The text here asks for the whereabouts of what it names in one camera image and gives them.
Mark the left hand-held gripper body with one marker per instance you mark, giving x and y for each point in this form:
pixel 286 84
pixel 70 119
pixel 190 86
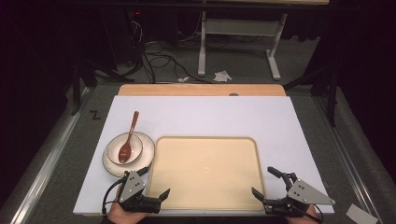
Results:
pixel 132 186

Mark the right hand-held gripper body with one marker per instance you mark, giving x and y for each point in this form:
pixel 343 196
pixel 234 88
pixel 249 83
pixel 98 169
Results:
pixel 303 193

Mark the person's right hand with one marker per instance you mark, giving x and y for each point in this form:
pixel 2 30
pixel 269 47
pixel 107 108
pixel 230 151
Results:
pixel 306 216

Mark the person's left hand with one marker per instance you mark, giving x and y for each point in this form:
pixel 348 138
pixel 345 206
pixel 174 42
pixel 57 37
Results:
pixel 123 217

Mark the large white plate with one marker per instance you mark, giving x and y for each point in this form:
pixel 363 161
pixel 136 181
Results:
pixel 148 152

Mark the brown wooden spoon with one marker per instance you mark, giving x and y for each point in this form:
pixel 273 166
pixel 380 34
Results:
pixel 125 153

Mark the small white bowl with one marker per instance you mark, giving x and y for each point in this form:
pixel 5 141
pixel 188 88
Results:
pixel 114 148

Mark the beige plastic tray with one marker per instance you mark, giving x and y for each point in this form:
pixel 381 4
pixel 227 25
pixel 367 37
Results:
pixel 205 171

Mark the flat white paper sheet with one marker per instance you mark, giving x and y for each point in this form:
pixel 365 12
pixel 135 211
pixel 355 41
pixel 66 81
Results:
pixel 361 214

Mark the white table cover sheet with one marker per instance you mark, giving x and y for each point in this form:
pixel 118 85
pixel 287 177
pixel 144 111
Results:
pixel 218 115

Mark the grey table grommet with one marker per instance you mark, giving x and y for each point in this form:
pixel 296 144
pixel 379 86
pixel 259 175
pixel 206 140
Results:
pixel 233 94

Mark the black stand legs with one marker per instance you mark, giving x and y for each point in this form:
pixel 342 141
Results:
pixel 332 93
pixel 76 84

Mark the small crumpled white paper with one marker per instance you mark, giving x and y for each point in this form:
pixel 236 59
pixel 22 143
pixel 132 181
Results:
pixel 183 79

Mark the large crumpled white paper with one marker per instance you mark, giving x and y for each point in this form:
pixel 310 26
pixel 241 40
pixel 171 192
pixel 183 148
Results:
pixel 222 76

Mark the black equipment box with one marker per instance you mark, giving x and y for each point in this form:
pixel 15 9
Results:
pixel 155 28

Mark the metal floor rail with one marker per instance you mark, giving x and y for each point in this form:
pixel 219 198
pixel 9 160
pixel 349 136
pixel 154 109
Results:
pixel 46 171
pixel 351 161

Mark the white metal desk frame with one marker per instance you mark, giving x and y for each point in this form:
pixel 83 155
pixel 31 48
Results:
pixel 236 27

